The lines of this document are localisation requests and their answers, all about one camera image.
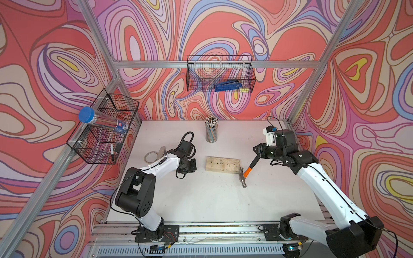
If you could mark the cup of coloured pencils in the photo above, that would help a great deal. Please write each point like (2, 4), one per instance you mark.
(211, 126)

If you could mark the claw hammer orange black handle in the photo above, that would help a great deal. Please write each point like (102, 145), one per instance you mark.
(242, 175)

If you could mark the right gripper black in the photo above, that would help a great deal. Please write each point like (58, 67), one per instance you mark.
(260, 148)

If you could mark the back wire basket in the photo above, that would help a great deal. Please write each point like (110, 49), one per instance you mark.
(205, 71)

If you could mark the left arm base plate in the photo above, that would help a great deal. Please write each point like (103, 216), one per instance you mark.
(164, 234)

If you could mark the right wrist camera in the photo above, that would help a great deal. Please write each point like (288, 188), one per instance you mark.
(269, 133)

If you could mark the blue tool in basket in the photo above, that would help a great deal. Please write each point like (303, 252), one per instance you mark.
(228, 86)

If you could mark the clear bottle blue cap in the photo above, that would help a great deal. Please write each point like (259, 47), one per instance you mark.
(93, 117)

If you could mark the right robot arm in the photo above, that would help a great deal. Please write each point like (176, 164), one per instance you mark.
(353, 233)

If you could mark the wire basket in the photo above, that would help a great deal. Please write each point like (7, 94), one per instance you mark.
(97, 145)
(205, 71)

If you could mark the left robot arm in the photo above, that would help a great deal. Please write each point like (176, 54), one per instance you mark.
(136, 193)

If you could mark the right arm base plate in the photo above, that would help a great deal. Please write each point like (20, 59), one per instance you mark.
(277, 232)

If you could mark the left wire basket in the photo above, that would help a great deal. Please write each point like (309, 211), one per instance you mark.
(97, 145)

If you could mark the wooden block with nails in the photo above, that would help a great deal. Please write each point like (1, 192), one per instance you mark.
(222, 165)

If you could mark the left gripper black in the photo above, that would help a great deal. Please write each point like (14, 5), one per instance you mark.
(193, 167)

